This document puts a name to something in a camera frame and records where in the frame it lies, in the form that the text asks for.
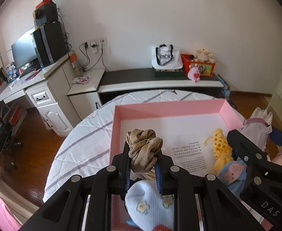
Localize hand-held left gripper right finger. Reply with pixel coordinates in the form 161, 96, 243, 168
155, 153, 264, 231

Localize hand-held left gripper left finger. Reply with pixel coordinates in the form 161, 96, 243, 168
23, 141, 132, 231

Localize yellow crochet piece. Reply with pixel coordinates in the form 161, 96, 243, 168
203, 128, 235, 176

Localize light blue flower sock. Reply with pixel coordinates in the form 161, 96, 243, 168
125, 180, 175, 231

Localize light blue pig sock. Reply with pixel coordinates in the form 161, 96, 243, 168
217, 161, 249, 198

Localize beige scrunchie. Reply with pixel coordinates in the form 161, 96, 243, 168
126, 128, 164, 174

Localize pink box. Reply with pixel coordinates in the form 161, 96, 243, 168
110, 99, 246, 231

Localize blue packets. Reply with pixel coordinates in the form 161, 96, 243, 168
218, 74, 232, 100

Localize red toy box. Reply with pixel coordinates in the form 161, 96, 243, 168
180, 54, 216, 78

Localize pink plush toy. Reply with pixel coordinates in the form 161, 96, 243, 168
188, 64, 201, 84

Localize white low cabinet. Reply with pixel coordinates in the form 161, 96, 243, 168
67, 69, 106, 124

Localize beige plush toy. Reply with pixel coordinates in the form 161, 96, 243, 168
194, 49, 215, 63

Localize black TV stand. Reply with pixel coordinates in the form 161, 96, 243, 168
98, 68, 224, 104

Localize white desk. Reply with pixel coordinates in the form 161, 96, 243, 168
0, 60, 77, 138

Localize pink packet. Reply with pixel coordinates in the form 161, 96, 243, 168
72, 76, 90, 85

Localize white tote bag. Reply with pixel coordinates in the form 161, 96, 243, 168
151, 44, 184, 70

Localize pink bed cover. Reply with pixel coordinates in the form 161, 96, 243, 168
0, 188, 21, 231

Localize orange capped bottle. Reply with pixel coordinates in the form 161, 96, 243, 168
70, 53, 80, 74

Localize black office chair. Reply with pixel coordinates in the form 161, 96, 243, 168
0, 117, 24, 169

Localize black keyboard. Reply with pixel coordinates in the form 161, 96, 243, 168
19, 64, 41, 76

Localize black computer tower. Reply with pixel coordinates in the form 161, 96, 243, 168
33, 22, 68, 68

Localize blue white box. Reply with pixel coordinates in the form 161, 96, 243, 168
5, 62, 18, 82

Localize black monitor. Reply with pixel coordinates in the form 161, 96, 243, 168
11, 26, 39, 71

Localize black box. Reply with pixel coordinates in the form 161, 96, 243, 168
34, 3, 59, 27

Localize white pouch pink strap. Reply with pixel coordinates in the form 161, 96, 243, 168
242, 107, 274, 152

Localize black power cable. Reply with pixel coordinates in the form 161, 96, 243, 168
79, 44, 91, 72
85, 47, 109, 72

